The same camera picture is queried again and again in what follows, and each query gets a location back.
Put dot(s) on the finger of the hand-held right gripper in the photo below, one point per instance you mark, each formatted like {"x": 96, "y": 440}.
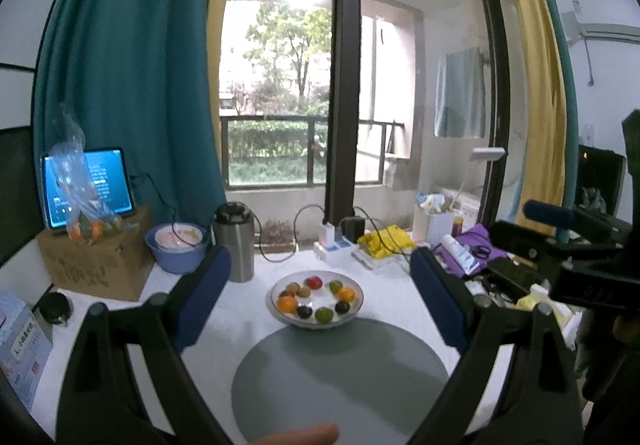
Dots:
{"x": 520, "y": 235}
{"x": 547, "y": 214}

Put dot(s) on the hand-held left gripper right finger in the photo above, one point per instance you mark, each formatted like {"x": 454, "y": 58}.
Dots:
{"x": 440, "y": 300}

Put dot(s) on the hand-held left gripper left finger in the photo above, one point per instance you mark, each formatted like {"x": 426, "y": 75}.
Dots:
{"x": 200, "y": 300}

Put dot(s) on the orange mandarin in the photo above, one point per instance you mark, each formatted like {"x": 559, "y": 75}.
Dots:
{"x": 287, "y": 305}
{"x": 346, "y": 295}

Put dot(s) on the brown kiwi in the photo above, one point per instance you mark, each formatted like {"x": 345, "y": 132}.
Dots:
{"x": 293, "y": 285}
{"x": 303, "y": 293}

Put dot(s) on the dark purple plum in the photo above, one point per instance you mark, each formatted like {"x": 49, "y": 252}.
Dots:
{"x": 342, "y": 308}
{"x": 304, "y": 312}

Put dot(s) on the green round fruit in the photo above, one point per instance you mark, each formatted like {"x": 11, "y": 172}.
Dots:
{"x": 324, "y": 315}
{"x": 335, "y": 286}

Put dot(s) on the white plate with dark rim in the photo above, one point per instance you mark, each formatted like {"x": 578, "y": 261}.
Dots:
{"x": 321, "y": 299}

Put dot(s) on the purple pouch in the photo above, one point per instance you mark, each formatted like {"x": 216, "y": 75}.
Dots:
{"x": 484, "y": 237}

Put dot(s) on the blue bowl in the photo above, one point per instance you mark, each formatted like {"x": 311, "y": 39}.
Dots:
{"x": 175, "y": 261}

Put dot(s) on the white tube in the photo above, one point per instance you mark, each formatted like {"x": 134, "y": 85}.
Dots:
{"x": 457, "y": 250}

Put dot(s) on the pale yellow packet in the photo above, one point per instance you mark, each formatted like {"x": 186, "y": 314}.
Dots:
{"x": 537, "y": 298}

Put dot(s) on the stainless steel thermos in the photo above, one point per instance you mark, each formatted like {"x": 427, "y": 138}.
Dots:
{"x": 235, "y": 245}

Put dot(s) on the black chair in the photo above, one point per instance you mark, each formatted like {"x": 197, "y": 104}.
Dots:
{"x": 600, "y": 170}

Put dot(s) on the white plastic basket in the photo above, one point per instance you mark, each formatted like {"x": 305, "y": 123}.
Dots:
{"x": 440, "y": 230}

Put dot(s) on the white folded cloth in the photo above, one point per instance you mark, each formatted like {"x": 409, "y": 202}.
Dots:
{"x": 375, "y": 263}

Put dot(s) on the yellow cloth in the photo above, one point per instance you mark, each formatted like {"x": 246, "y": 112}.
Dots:
{"x": 385, "y": 241}

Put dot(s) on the white desk lamp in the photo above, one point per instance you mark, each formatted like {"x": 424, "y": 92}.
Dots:
{"x": 487, "y": 153}

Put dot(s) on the person's dark clothing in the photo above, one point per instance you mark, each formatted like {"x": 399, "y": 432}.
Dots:
{"x": 615, "y": 375}

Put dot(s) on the cardboard box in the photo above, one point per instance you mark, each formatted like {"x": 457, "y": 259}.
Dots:
{"x": 95, "y": 265}

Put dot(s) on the black power adapter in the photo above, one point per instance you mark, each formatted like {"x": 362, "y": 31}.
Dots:
{"x": 355, "y": 228}

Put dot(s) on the white power strip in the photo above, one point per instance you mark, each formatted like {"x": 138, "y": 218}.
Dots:
{"x": 332, "y": 251}

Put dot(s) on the grey round mat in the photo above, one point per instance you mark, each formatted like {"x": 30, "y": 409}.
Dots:
{"x": 340, "y": 375}

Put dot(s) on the white charger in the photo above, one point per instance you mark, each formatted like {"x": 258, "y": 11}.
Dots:
{"x": 327, "y": 234}

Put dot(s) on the yellow curtain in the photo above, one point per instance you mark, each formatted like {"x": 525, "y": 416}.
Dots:
{"x": 217, "y": 25}
{"x": 535, "y": 75}

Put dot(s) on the black round gadget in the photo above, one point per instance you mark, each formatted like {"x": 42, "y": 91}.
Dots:
{"x": 54, "y": 306}

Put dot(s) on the grey hanging towel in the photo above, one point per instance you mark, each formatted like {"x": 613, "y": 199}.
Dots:
{"x": 460, "y": 95}

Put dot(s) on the tablet with blue screen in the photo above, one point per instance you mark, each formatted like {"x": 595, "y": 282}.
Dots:
{"x": 111, "y": 180}

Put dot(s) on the clear plastic bag of mandarins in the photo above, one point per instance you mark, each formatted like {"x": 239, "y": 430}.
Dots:
{"x": 80, "y": 205}

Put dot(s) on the tissue box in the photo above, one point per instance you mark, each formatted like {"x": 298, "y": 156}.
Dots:
{"x": 25, "y": 355}

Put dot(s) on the white air conditioner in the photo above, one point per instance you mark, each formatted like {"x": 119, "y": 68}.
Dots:
{"x": 610, "y": 31}

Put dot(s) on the balcony railing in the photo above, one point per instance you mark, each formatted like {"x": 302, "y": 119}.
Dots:
{"x": 270, "y": 118}

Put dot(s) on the black sliding door frame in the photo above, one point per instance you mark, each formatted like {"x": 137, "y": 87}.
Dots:
{"x": 492, "y": 100}

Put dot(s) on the black window post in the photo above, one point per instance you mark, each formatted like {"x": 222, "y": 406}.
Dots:
{"x": 342, "y": 75}

